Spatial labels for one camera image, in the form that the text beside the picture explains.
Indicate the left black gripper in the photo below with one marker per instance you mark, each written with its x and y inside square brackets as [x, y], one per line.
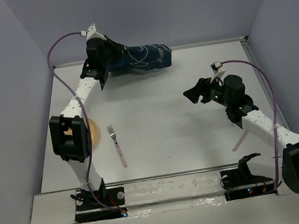
[116, 49]

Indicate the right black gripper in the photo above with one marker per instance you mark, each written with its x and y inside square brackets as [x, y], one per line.
[201, 88]

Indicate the blue fish placemat cloth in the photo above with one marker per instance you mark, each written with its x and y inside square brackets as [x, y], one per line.
[143, 58]

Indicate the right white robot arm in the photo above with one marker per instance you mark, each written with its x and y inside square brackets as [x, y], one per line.
[241, 111]

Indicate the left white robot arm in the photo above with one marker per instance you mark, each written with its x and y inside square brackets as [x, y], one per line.
[71, 132]

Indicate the yellow plate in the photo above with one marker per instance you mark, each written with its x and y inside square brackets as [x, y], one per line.
[95, 133]

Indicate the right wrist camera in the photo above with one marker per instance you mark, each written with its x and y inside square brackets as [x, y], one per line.
[218, 70]

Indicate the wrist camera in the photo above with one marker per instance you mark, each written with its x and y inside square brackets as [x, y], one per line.
[218, 70]
[91, 33]

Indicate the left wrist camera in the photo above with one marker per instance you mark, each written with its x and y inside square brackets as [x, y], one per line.
[91, 33]

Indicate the pink handled knife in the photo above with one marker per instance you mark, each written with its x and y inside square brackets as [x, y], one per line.
[239, 142]

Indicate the pink handled fork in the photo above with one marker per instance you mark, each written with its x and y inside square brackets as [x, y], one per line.
[117, 146]

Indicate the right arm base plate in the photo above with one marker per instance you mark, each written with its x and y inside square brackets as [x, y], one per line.
[240, 183]

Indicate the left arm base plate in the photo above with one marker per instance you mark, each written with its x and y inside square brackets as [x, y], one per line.
[87, 209]

